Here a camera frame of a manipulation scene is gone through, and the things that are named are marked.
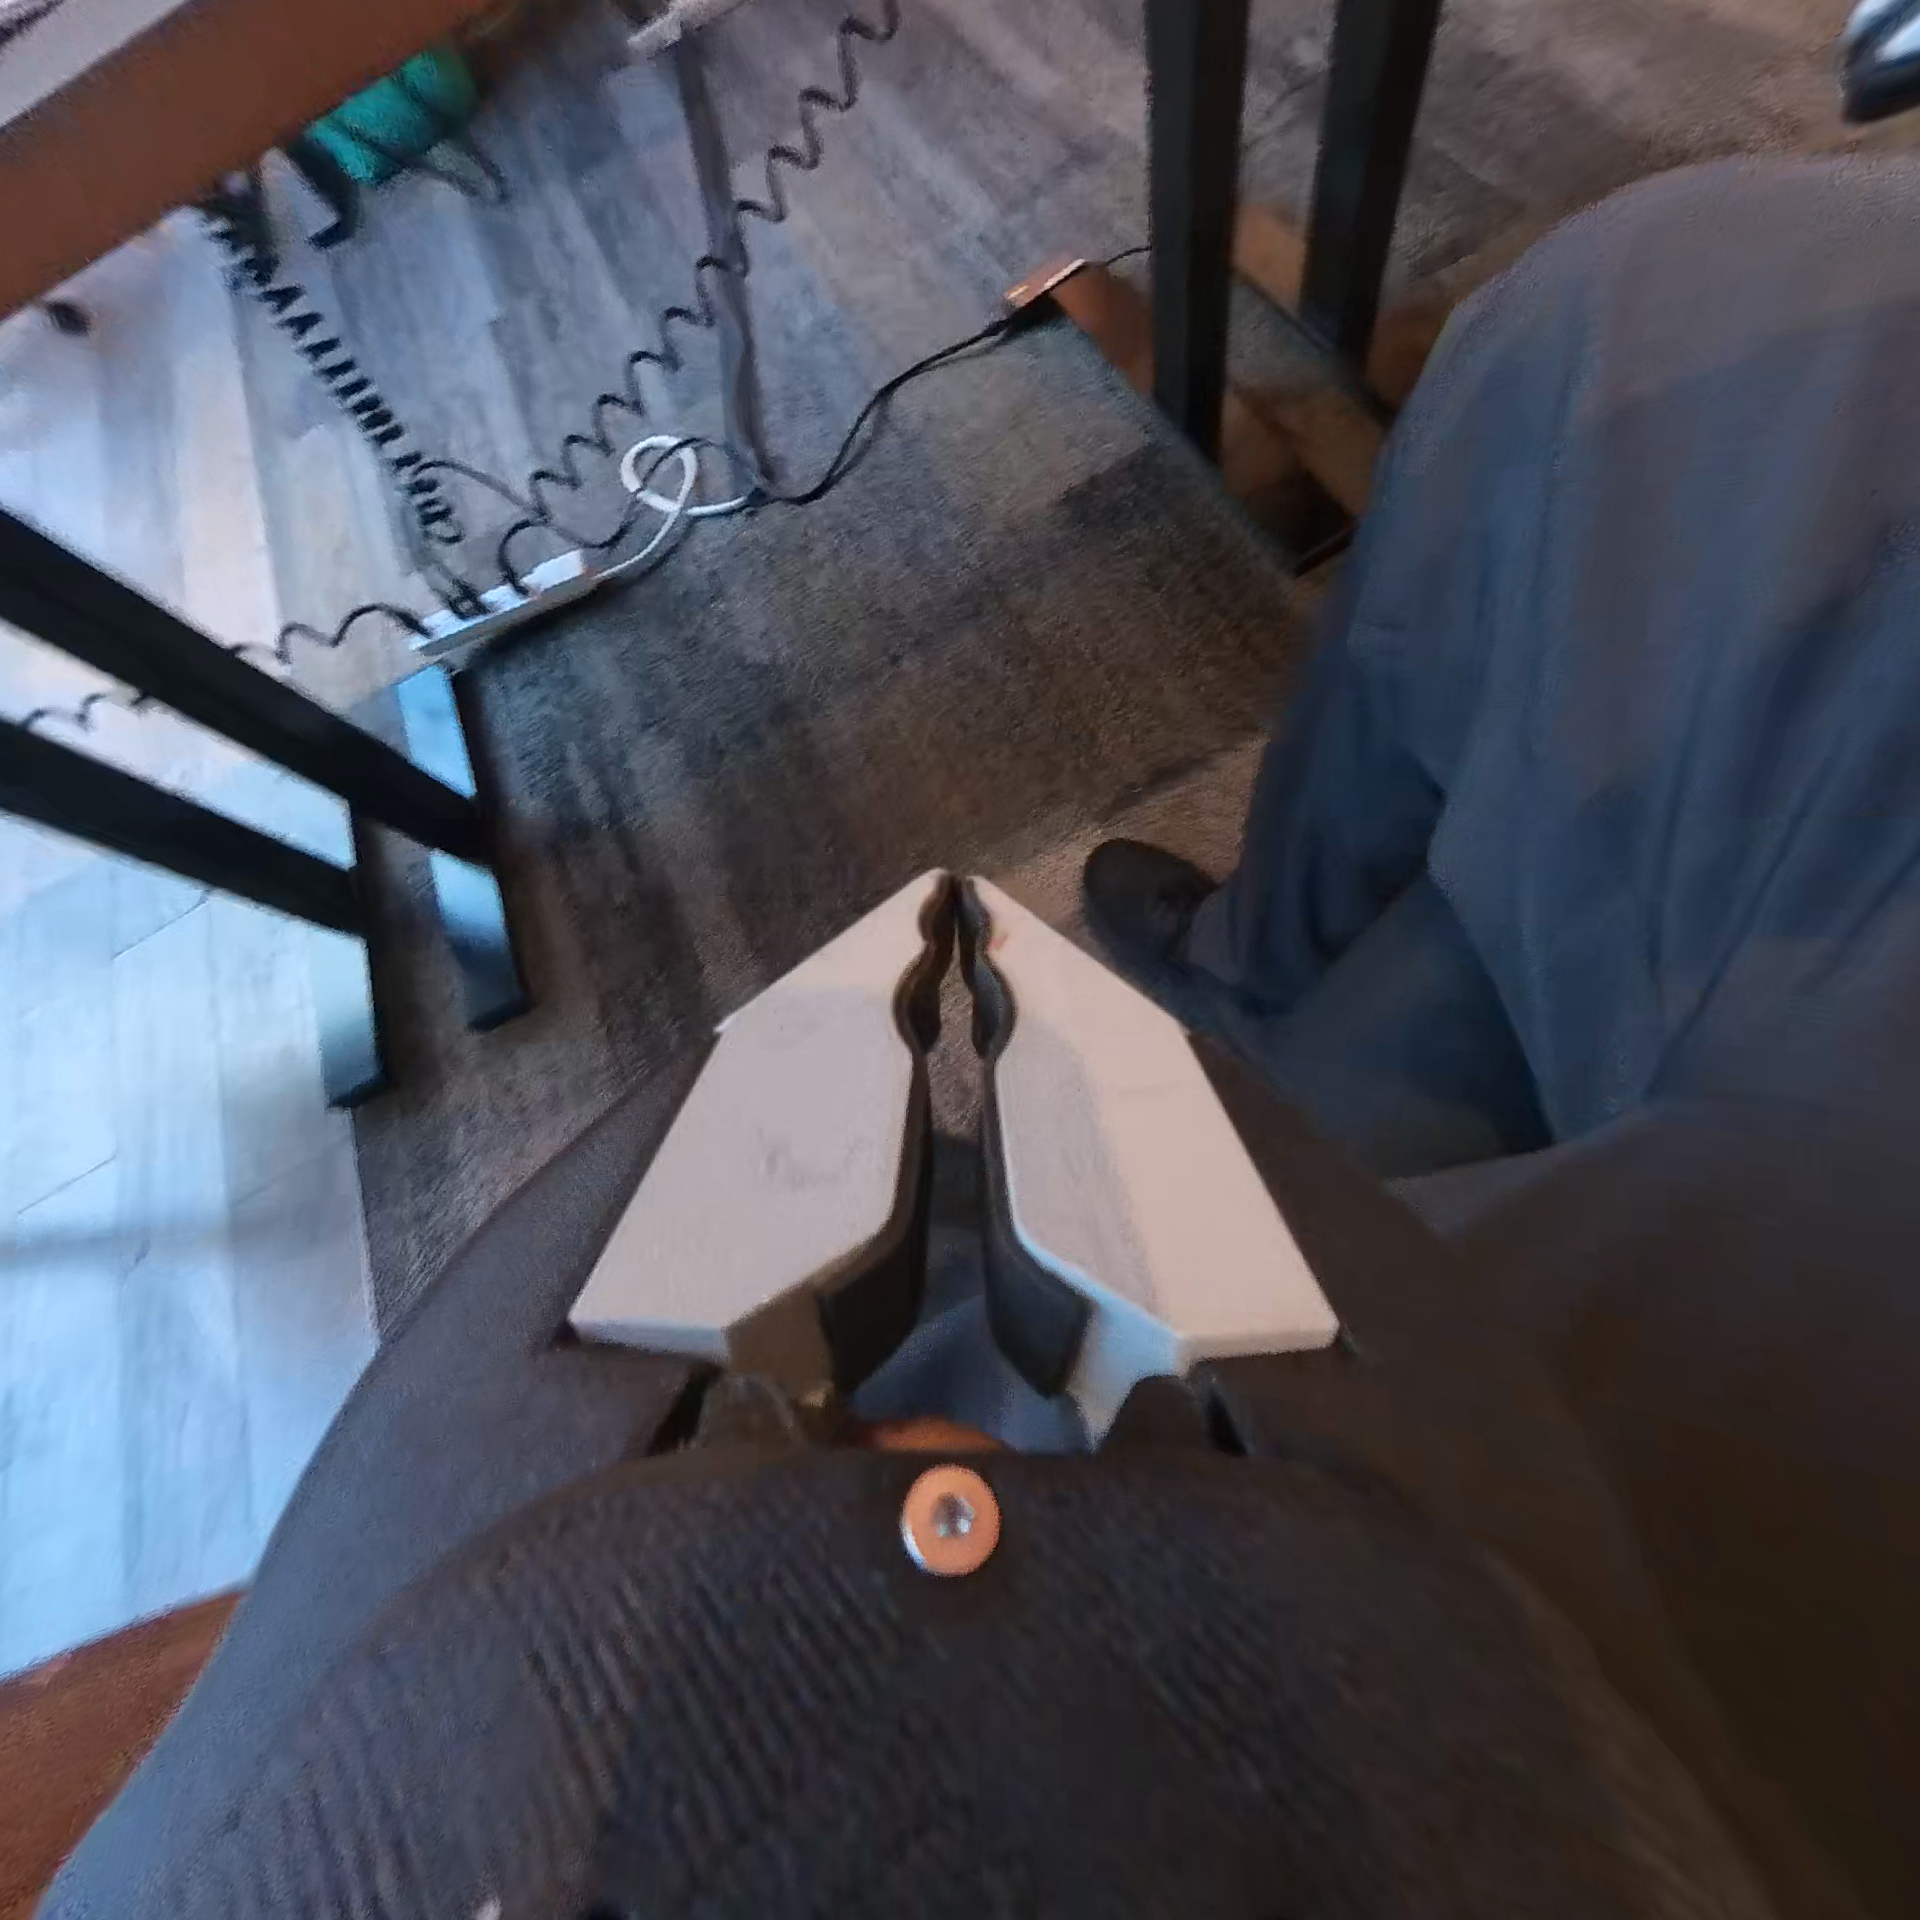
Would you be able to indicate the teal green object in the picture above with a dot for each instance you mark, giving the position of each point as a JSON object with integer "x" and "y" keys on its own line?
{"x": 389, "y": 119}

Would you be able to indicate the white power strip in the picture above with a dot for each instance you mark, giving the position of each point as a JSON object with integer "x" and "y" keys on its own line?
{"x": 518, "y": 592}

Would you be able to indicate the person's trousers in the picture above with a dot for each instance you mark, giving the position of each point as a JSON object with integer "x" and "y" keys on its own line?
{"x": 1651, "y": 599}

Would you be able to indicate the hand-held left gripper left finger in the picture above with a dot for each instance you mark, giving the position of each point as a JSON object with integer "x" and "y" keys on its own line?
{"x": 751, "y": 1170}

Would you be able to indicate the small power adapter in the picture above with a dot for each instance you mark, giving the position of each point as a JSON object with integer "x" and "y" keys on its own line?
{"x": 1045, "y": 281}

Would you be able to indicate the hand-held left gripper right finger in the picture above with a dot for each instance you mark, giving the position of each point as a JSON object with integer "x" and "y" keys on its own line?
{"x": 1154, "y": 1185}

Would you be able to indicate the person's black shoe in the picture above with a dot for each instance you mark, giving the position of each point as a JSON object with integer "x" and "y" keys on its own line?
{"x": 1149, "y": 907}

